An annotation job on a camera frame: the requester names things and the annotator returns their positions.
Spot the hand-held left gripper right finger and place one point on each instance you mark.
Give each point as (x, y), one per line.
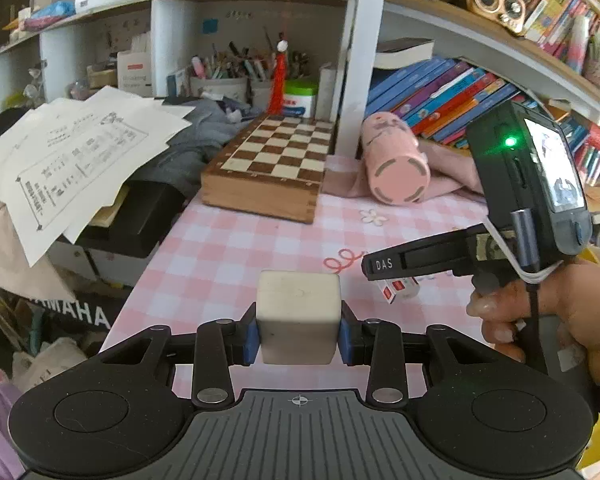
(346, 340)

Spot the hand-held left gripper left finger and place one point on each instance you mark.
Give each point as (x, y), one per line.
(252, 340)

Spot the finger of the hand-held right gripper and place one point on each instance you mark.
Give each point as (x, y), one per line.
(420, 260)

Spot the small red and white box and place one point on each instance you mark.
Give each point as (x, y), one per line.
(395, 290)

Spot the white cube block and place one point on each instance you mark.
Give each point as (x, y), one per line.
(300, 320)

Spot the person's right hand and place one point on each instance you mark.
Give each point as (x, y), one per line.
(585, 310)

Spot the pink cloth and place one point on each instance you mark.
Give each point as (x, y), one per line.
(445, 180)

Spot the pink checkered tablecloth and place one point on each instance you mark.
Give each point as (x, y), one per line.
(220, 260)

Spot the row of slanted colourful books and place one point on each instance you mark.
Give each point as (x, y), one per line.
(440, 95)

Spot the pink pastel bottle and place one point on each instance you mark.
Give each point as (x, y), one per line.
(577, 42)

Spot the thick grey book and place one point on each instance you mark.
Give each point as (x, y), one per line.
(405, 52)

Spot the black bag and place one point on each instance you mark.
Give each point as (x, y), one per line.
(135, 220)

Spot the row of upright slim books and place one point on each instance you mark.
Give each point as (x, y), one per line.
(545, 10)

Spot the gold retro speaker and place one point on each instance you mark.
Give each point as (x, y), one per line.
(495, 2)

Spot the black case white lettering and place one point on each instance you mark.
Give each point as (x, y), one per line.
(75, 315)

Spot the wooden chessboard box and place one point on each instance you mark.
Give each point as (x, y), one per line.
(275, 150)

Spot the white wooden bookshelf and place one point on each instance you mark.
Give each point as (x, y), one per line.
(352, 60)

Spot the tall white box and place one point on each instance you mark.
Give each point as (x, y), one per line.
(328, 92)

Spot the white jar green lid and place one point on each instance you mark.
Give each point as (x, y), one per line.
(300, 102)

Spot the dark grey garment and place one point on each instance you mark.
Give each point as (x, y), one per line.
(200, 130)

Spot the red tassel ornament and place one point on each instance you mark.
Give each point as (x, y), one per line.
(278, 85)

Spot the stack of printed paper sheets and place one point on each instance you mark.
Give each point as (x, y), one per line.
(80, 160)

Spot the white pen holder with pens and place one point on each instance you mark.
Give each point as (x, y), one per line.
(220, 87)

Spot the beige cloth bag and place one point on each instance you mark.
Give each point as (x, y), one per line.
(10, 250)

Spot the white box red label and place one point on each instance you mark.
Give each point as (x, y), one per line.
(135, 72)

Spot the blue packet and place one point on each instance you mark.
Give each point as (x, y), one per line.
(50, 15)

